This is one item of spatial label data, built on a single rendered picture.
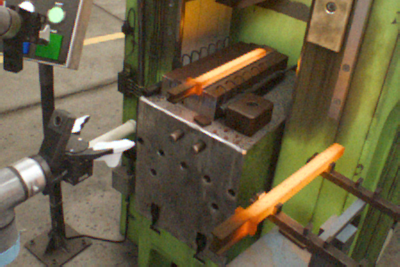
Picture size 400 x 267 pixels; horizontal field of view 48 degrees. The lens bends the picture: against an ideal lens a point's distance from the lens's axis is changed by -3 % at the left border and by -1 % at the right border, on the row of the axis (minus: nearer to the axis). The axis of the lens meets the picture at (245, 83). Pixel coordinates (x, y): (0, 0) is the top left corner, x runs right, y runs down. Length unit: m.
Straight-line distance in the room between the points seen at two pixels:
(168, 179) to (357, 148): 0.57
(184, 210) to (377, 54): 0.74
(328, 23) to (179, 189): 0.66
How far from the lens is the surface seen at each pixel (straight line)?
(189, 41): 1.52
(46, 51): 1.46
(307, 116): 1.28
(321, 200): 1.41
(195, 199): 1.39
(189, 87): 1.24
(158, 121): 1.34
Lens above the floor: 1.60
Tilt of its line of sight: 27 degrees down
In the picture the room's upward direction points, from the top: 9 degrees clockwise
